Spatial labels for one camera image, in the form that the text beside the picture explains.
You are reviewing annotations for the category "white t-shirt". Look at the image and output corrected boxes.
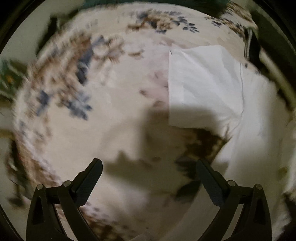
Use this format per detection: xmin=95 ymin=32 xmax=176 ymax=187
xmin=136 ymin=44 xmax=293 ymax=241

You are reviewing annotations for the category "black folded clothes stack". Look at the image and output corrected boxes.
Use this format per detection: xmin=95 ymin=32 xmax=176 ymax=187
xmin=249 ymin=9 xmax=295 ymax=109

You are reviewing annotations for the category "teal shelf rack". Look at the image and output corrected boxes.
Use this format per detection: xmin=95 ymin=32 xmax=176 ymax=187
xmin=1 ymin=59 xmax=27 ymax=100

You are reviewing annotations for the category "floral bed blanket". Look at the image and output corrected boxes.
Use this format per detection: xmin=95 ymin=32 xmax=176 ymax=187
xmin=14 ymin=2 xmax=255 ymax=240

